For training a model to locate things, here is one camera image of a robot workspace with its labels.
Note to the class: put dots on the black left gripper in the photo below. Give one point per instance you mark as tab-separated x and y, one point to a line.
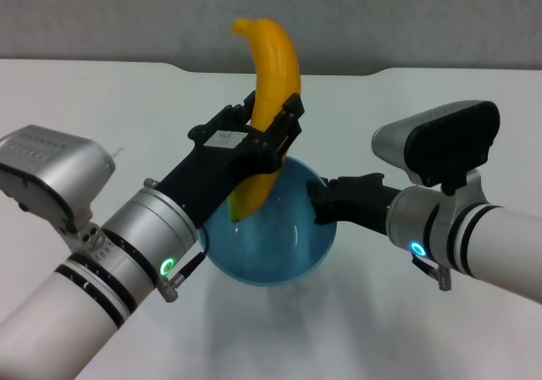
220	160

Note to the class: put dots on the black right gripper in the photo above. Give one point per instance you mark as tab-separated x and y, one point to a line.
364	200

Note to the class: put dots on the yellow banana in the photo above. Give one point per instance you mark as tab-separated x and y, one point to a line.
275	67

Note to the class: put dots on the blue bowl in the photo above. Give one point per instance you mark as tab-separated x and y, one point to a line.
271	255

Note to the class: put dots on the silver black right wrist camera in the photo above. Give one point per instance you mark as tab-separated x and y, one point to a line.
449	143

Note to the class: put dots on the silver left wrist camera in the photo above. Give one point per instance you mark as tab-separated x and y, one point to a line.
46	164

